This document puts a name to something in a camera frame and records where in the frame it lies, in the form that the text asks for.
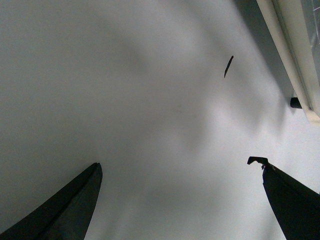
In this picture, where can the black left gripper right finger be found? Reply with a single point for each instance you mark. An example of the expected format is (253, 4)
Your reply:
(295, 206)

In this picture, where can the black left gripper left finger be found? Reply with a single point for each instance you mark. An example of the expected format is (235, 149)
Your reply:
(64, 216)

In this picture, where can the cream oven door with window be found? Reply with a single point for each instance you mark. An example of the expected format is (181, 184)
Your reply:
(300, 21)

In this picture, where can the cream Toshiba toaster oven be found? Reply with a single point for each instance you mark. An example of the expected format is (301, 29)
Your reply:
(299, 100)

